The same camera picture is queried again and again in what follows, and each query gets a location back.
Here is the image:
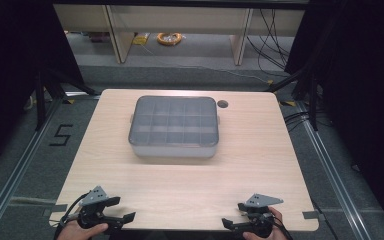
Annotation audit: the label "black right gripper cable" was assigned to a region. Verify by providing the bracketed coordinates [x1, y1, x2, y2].
[271, 216, 295, 240]

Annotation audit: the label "aluminium floor rail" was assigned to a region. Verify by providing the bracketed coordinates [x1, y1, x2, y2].
[0, 96, 65, 240]
[295, 100, 372, 240]

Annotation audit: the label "yellow packet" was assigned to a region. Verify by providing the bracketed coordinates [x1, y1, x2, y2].
[132, 32, 150, 46]

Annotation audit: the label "white compartment storage box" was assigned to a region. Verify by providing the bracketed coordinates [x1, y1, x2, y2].
[128, 96, 221, 159]

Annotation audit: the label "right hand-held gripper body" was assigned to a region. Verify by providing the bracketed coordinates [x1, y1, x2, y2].
[242, 193, 285, 239]

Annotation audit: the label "grey transparent box lid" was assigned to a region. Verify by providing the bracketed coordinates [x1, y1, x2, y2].
[128, 95, 220, 148]

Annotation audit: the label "person's left hand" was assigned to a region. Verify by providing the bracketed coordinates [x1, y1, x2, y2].
[56, 219, 110, 240]

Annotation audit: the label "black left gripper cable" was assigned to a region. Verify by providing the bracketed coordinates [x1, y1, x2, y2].
[53, 192, 91, 240]

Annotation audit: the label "person's right hand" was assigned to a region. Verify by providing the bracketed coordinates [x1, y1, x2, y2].
[242, 206, 285, 240]

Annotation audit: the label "black floor cables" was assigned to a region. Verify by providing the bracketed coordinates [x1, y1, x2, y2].
[282, 110, 314, 129]

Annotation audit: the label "black metal stand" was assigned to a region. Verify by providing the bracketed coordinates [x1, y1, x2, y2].
[265, 64, 320, 132]
[34, 65, 98, 132]

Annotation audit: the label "bundle of black cables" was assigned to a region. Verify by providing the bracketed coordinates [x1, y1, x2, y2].
[245, 9, 292, 72]

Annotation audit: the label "grey tape strip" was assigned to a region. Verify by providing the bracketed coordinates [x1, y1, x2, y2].
[50, 203, 69, 214]
[302, 210, 320, 221]

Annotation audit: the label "dark curtain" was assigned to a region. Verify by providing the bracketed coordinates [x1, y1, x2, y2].
[284, 0, 384, 231]
[0, 0, 85, 174]

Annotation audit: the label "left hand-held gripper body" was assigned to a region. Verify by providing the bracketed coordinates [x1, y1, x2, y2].
[76, 185, 125, 235]

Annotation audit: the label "orange cable coil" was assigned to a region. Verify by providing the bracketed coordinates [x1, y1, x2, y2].
[156, 31, 183, 47]

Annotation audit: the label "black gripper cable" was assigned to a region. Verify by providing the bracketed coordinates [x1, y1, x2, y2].
[271, 216, 295, 240]
[53, 192, 91, 240]

